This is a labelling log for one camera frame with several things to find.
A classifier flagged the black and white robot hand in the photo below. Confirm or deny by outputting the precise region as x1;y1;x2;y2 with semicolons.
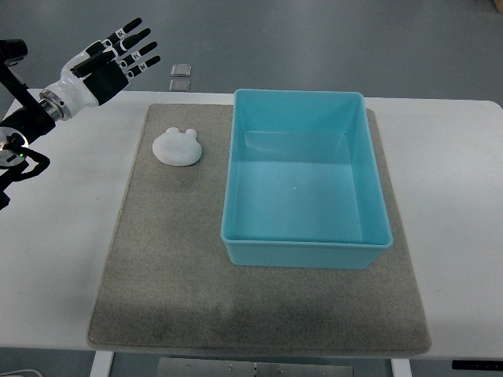
39;17;160;121

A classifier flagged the white plush toy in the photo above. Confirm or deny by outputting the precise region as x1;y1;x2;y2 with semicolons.
152;127;202;167

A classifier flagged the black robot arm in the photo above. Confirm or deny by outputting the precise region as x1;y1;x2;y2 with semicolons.
1;39;55;208

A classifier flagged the blue plastic box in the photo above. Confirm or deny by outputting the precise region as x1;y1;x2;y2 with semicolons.
221;89;393;269

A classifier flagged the lower floor socket plate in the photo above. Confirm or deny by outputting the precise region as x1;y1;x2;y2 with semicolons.
169;79;191;92

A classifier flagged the floor socket plate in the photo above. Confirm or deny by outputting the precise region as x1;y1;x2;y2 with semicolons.
171;64;192;77
169;79;191;92

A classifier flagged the upper floor socket plate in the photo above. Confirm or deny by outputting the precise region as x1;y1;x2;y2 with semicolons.
171;64;192;77

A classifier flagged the grey felt mat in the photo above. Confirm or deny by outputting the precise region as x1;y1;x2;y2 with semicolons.
87;104;431;358

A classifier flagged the white table leg left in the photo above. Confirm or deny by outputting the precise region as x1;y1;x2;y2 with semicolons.
89;351;114;377

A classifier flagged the white table leg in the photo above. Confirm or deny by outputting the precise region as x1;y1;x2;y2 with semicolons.
391;359;413;377
89;351;114;377

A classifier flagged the white table leg right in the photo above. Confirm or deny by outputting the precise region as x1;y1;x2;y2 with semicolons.
391;359;413;377

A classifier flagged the black table control panel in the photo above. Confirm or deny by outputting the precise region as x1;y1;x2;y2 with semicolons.
451;360;503;372

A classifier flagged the metal table frame plate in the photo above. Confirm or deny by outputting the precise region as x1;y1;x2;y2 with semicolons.
156;357;354;377

